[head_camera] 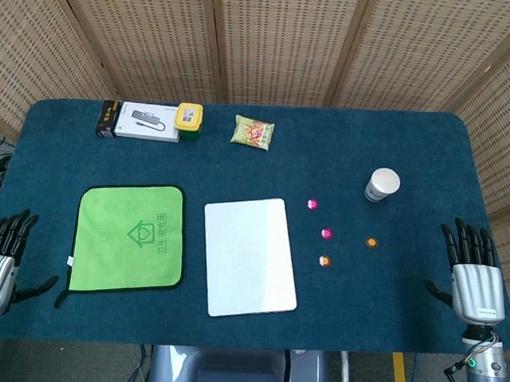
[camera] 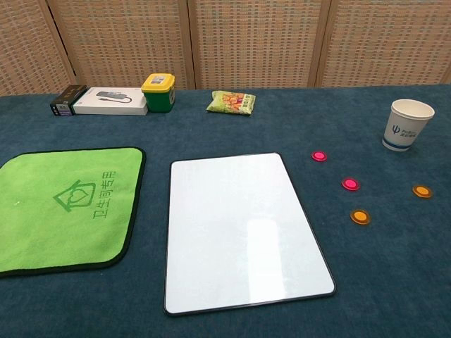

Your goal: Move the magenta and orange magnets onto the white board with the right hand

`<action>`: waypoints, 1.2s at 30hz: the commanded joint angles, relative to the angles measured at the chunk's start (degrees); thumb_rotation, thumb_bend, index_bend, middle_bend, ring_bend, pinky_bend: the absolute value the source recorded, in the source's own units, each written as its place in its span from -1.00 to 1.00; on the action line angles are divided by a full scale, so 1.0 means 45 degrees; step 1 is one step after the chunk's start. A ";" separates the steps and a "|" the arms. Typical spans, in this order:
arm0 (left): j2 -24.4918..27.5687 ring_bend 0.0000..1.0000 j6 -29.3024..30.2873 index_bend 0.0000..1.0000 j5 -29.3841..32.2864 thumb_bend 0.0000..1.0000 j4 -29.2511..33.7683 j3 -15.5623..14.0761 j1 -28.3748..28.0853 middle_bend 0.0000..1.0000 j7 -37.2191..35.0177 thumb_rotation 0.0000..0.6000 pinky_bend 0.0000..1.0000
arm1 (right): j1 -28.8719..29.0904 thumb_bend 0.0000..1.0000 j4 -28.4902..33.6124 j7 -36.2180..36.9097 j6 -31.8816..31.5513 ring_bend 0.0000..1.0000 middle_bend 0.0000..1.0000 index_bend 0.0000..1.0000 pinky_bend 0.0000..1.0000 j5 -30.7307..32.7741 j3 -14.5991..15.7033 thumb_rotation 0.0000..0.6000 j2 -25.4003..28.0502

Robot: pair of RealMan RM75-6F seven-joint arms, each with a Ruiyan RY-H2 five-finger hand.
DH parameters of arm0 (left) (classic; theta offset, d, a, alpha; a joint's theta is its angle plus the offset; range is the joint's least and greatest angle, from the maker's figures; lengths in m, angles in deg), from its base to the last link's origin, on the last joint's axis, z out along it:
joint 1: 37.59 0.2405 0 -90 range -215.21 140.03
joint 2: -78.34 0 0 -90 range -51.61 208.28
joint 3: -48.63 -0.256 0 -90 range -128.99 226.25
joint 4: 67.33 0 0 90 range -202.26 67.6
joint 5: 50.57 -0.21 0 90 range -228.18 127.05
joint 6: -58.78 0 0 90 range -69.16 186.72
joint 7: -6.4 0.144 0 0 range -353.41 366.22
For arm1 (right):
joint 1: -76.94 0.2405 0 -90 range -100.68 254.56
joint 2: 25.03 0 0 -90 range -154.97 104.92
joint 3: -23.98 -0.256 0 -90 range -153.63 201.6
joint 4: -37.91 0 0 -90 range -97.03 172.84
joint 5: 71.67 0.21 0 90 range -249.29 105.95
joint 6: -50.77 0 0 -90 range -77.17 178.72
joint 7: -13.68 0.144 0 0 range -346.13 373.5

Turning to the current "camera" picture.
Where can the white usb hub box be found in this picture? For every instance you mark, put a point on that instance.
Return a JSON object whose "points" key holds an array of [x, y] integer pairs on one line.
{"points": [[112, 104]]}

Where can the dark blue table cover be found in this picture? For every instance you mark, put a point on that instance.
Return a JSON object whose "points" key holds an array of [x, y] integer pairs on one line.
{"points": [[246, 134]]}

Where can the green container yellow lid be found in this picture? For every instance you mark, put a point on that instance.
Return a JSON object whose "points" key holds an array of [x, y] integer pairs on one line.
{"points": [[158, 98]]}

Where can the green snack packet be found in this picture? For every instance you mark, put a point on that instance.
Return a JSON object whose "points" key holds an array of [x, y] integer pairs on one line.
{"points": [[230, 102]]}

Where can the white paper cup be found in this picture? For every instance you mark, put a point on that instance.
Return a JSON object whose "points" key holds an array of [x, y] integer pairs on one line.
{"points": [[405, 123]]}

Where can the black product box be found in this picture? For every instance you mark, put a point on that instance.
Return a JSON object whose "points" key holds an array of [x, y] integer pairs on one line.
{"points": [[65, 100]]}

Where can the woven bamboo folding screen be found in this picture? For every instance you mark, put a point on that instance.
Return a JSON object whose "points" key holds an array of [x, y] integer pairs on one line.
{"points": [[246, 42]]}

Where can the red round magnet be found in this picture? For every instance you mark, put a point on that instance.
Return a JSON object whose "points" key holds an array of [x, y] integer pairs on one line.
{"points": [[351, 184], [319, 156]]}

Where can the orange round magnet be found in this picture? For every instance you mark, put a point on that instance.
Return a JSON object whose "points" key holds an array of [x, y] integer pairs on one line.
{"points": [[422, 191], [359, 216]]}

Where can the white magnetic board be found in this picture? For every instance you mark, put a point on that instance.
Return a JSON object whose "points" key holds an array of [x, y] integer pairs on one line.
{"points": [[246, 229]]}

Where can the green microfiber cloth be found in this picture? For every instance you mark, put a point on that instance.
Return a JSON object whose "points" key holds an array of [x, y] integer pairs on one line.
{"points": [[53, 218]]}

